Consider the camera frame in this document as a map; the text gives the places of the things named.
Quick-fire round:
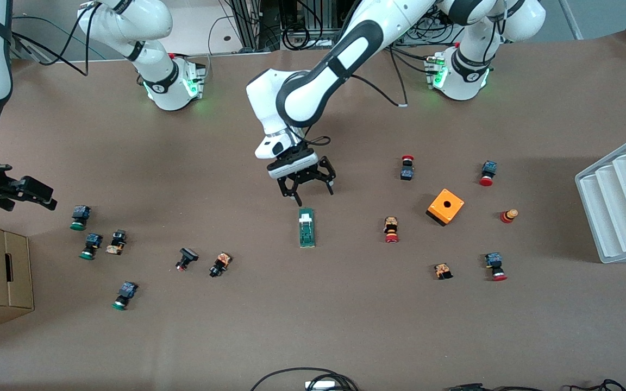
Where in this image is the green circuit board module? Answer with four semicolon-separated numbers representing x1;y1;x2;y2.
298;207;316;249

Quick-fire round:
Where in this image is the black cable white tape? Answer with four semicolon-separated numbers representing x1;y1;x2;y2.
352;48;409;108

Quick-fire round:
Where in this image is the black square push button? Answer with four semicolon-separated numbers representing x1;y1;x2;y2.
175;248;199;272

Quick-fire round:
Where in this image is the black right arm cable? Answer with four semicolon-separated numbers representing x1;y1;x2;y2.
11;3;95;77

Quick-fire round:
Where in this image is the orange push button enclosure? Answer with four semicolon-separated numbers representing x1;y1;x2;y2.
425;188;465;227

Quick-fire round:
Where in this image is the red button blue block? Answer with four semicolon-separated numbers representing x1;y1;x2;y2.
485;252;508;282
479;160;498;187

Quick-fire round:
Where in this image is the black orange switch unit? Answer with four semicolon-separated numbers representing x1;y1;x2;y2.
105;229;128;256

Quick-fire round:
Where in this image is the black thin cable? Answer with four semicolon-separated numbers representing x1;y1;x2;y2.
446;379;626;391

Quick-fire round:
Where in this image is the black looped cable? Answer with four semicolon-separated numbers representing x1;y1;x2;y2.
250;368;359;391

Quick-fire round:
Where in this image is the white ribbed tray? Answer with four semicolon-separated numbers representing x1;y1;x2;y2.
574;129;626;264

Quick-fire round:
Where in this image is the green push button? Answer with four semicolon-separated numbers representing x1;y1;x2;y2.
70;205;92;231
79;233;103;261
111;281;139;311

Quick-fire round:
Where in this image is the black coiled cable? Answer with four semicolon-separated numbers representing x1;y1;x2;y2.
282;22;314;51

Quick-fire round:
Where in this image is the black orange selector switch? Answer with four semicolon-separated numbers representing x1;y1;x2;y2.
209;251;233;279

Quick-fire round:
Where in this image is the black aluminium equipment rack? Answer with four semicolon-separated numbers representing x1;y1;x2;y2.
226;0;455;51

